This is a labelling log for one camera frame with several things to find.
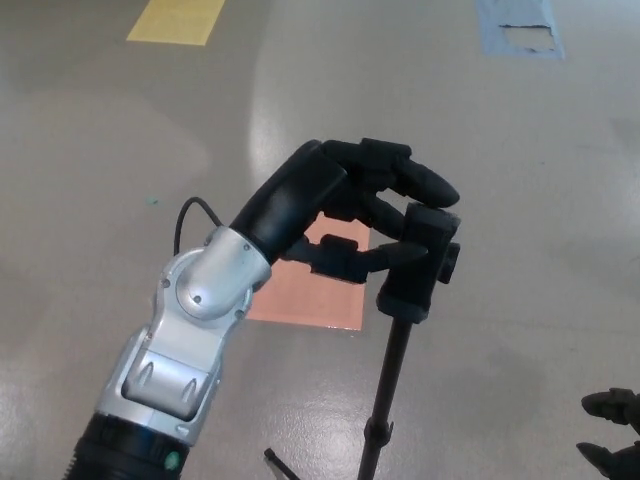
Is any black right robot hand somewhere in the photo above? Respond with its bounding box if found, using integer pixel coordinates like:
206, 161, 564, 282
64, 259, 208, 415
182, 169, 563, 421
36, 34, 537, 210
574, 386, 640, 480

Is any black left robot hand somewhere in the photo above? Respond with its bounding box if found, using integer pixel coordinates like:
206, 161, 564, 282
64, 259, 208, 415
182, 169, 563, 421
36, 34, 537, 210
228, 136, 462, 286

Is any black tripod phone stand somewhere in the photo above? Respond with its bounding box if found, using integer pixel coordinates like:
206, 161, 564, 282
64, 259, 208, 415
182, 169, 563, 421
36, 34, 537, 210
264, 201, 463, 480

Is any pink rectangular floor patch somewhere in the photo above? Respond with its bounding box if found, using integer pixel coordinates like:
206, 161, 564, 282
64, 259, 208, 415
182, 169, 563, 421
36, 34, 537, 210
244, 213, 373, 332

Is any yellow rectangular floor patch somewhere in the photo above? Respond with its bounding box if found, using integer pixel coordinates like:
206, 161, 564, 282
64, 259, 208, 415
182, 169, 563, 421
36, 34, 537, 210
125, 0, 228, 48

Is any torn blue floor patch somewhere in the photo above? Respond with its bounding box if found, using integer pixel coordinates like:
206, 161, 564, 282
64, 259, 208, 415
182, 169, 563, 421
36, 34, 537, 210
474, 0, 567, 62

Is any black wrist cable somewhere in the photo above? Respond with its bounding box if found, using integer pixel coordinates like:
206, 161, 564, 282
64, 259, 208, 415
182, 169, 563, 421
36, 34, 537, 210
174, 196, 227, 257

